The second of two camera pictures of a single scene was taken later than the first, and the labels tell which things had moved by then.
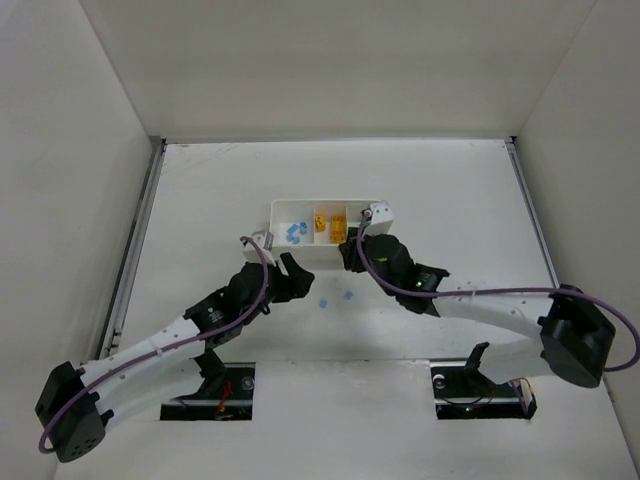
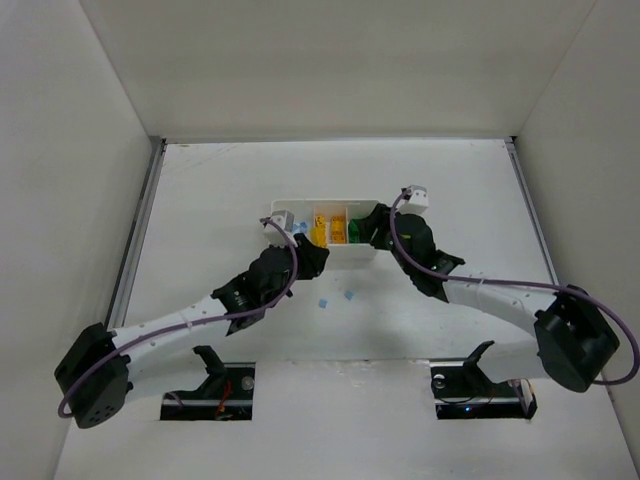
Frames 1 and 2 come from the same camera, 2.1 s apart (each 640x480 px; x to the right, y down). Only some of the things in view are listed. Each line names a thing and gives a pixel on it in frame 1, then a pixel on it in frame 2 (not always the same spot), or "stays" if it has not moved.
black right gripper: [361, 248] -> [377, 226]
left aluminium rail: [111, 331] stays
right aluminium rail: [517, 156] stays
